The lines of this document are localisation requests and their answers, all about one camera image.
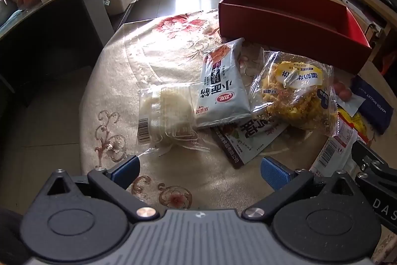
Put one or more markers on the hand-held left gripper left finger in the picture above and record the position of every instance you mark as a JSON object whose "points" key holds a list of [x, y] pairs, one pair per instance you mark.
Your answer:
{"points": [[125, 171]]}

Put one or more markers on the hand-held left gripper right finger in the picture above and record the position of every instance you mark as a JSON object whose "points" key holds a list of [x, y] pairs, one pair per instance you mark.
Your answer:
{"points": [[273, 173]]}

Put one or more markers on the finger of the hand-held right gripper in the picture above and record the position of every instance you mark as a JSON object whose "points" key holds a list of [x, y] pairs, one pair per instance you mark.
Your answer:
{"points": [[366, 156]]}

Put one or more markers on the white red-label packet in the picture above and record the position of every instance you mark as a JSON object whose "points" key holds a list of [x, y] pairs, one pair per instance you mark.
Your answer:
{"points": [[332, 153]]}

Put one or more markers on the yellow snack packet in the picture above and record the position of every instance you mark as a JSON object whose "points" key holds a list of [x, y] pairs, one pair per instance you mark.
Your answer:
{"points": [[356, 122]]}

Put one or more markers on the dark printed snack packet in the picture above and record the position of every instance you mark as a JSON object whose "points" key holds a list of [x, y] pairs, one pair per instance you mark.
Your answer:
{"points": [[245, 140]]}

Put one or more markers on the vacuum-packed sausage packet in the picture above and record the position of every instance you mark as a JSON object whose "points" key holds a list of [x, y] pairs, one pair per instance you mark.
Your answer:
{"points": [[342, 91]]}

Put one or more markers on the clear yellow crisp packet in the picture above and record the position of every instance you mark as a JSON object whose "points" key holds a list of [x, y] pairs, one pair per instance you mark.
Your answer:
{"points": [[294, 91]]}

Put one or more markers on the white snack packet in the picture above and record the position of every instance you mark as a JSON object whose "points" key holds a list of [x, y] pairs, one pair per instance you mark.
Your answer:
{"points": [[223, 91]]}

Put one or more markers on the red cardboard box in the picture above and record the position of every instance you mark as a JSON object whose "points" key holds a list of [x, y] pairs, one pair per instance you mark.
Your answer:
{"points": [[279, 26]]}

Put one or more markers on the navy blue snack packet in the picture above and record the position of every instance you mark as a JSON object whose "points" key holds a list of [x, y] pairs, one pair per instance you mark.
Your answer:
{"points": [[372, 103]]}

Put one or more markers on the beige floral tablecloth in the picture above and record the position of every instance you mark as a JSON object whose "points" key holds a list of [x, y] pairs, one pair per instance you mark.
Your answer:
{"points": [[124, 66]]}

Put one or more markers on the dark coffee table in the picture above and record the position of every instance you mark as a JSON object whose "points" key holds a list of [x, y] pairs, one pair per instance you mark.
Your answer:
{"points": [[62, 35]]}

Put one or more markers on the white open storage box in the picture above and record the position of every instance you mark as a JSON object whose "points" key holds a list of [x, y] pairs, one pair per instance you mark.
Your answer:
{"points": [[122, 1]]}

